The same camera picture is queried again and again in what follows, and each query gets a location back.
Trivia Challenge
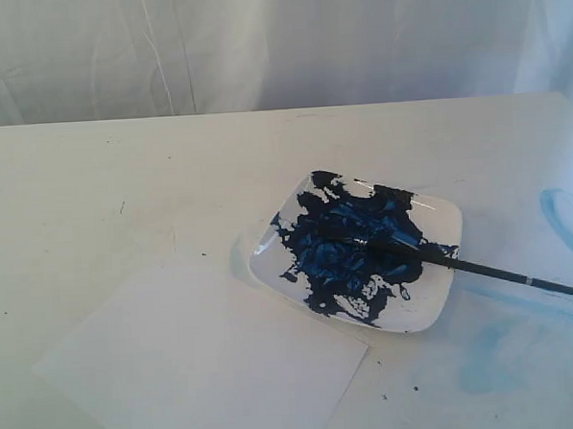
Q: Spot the black paintbrush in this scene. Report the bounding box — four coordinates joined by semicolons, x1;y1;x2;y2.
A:
315;214;573;314

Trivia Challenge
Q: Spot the white square paint plate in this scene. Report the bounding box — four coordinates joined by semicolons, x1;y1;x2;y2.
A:
249;170;463;333

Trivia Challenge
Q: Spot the white paper sheet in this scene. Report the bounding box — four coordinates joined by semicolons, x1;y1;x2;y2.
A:
36;262;367;429

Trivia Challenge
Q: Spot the white backdrop curtain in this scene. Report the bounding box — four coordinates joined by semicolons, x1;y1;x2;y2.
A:
0;0;573;126

